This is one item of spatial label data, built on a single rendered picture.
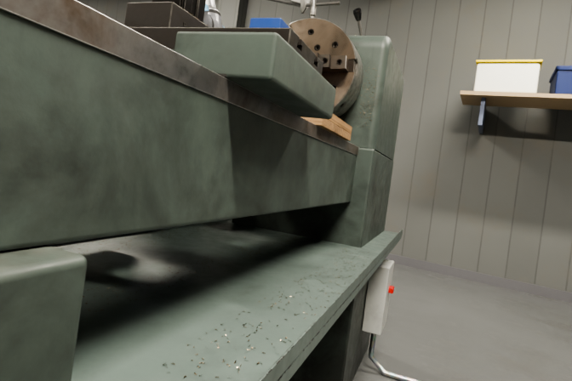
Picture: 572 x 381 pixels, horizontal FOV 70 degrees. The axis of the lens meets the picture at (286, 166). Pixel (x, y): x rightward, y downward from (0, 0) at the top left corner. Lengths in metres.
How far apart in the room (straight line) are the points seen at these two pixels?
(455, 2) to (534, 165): 1.66
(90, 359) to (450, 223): 3.75
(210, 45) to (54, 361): 0.38
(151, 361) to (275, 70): 0.35
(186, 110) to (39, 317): 0.25
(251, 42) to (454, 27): 3.89
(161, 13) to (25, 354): 0.59
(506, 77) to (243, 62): 3.18
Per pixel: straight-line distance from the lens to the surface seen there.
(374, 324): 1.71
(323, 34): 1.32
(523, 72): 3.61
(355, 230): 1.37
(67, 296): 0.34
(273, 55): 0.51
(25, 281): 0.31
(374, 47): 1.44
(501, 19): 4.35
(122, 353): 0.52
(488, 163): 4.06
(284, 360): 0.49
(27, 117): 0.33
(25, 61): 0.33
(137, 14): 0.82
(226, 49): 0.54
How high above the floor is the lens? 0.76
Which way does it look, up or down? level
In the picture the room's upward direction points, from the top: 8 degrees clockwise
